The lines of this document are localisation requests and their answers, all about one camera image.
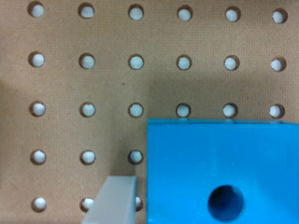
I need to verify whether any blue square block with hole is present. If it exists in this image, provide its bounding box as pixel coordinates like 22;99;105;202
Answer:
147;120;299;224

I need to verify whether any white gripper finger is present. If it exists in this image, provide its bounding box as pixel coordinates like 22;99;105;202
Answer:
81;175;136;224

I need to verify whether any brown pegboard sheet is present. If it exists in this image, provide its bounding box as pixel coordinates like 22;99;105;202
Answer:
0;0;299;224

